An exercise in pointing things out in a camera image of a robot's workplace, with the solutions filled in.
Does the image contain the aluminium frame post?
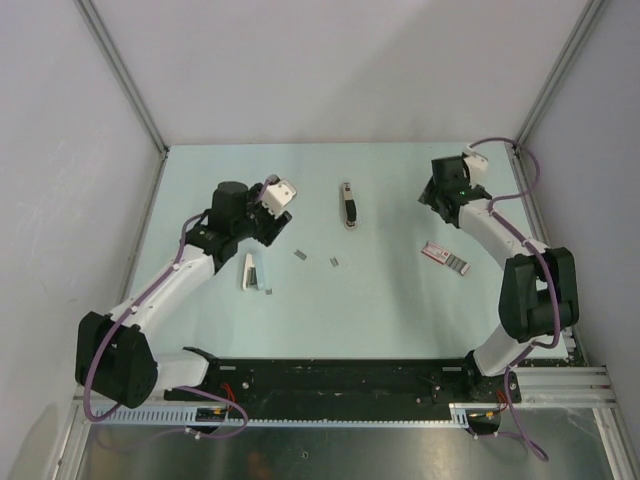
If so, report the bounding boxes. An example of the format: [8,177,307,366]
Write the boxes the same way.
[74,0,171,154]
[516,0,610,144]

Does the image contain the red white staple box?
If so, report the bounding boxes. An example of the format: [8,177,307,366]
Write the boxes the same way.
[421,241,470,276]

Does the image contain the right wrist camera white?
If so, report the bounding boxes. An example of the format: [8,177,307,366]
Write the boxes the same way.
[462,145,489,178]

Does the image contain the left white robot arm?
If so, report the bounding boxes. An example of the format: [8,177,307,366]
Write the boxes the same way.
[75,175,297,420]

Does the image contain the front aluminium rail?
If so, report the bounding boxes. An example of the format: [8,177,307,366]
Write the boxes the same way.
[87,367,610,409]

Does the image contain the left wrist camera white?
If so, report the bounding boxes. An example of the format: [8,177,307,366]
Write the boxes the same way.
[259,179,297,218]

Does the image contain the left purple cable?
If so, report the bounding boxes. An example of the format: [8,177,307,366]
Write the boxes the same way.
[82,173,250,441]

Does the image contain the left aluminium frame post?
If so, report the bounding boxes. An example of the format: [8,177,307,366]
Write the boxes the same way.
[74,0,171,154]

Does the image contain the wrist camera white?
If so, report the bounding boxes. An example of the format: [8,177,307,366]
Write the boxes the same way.
[462,145,489,178]
[259,179,297,218]

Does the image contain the black silver stapler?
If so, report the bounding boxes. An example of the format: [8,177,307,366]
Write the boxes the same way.
[341,182,358,230]

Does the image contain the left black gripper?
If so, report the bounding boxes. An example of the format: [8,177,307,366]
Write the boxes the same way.
[232,183,291,246]

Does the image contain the grey cable duct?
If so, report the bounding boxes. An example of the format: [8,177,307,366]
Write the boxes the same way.
[100,403,469,429]

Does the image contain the right aluminium frame post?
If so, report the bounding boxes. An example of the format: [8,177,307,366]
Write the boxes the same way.
[516,0,610,144]

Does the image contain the right aluminium side rail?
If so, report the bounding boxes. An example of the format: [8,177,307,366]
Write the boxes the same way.
[498,143,588,367]

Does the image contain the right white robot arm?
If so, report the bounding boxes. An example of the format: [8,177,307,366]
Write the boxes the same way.
[419,153,579,401]

